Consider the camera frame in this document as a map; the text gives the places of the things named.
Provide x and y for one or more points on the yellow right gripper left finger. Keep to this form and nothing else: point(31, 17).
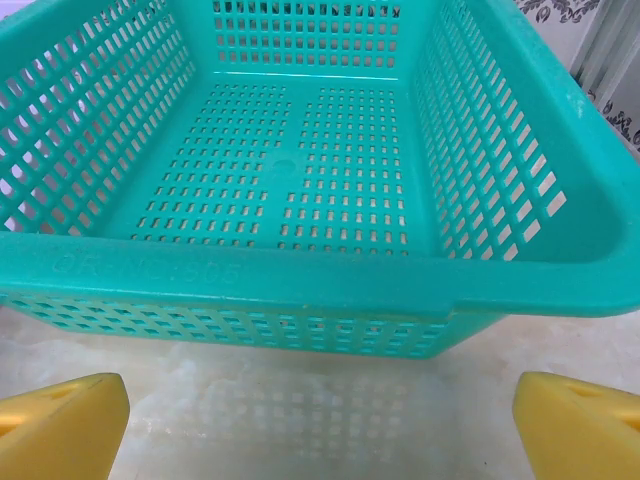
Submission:
point(60, 430)

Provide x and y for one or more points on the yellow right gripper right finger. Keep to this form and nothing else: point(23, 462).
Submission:
point(580, 430)

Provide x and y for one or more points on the teal plastic basket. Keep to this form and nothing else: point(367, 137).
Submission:
point(350, 280)

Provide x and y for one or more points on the aluminium frame post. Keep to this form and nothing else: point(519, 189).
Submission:
point(605, 50)

